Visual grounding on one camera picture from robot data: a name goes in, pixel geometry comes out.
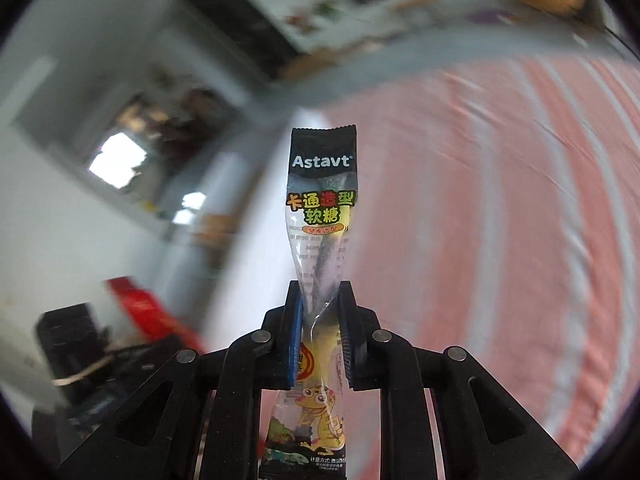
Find long black gummy candy packet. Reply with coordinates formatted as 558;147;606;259
258;125;358;479

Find white storage box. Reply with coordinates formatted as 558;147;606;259
200;108;329;351

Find red grey striped tablecloth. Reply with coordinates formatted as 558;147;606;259
322;55;639;462

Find black tall cabinet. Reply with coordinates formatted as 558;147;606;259
184;0;302;80

